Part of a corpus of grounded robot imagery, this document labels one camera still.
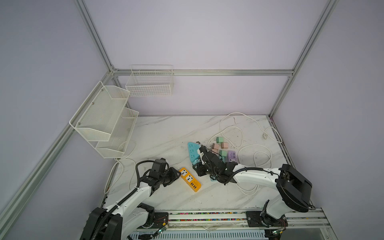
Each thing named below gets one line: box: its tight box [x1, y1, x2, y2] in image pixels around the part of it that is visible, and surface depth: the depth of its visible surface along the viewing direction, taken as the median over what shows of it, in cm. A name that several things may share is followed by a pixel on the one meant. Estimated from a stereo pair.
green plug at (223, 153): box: [219, 150, 228, 158], surface depth 98 cm
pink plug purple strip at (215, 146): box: [212, 143, 219, 150], surface depth 103 cm
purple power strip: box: [228, 150, 237, 163], surface depth 96 cm
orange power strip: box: [179, 167, 202, 193], surface depth 87 cm
